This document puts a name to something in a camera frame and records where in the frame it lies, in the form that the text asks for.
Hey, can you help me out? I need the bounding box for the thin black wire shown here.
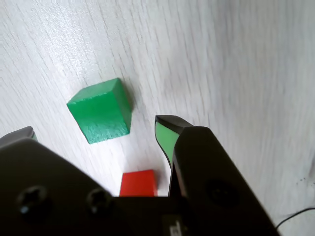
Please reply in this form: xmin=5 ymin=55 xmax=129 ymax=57
xmin=273 ymin=207 xmax=315 ymax=229

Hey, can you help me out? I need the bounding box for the green wooden cube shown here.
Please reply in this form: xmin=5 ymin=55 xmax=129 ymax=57
xmin=66 ymin=77 xmax=133 ymax=145

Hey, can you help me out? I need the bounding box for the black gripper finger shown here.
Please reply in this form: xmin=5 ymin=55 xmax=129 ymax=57
xmin=0 ymin=125 xmax=128 ymax=236
xmin=154 ymin=114 xmax=282 ymax=236

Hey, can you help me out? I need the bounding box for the red wooden cube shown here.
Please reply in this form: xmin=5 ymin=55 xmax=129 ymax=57
xmin=120 ymin=169 xmax=158 ymax=197

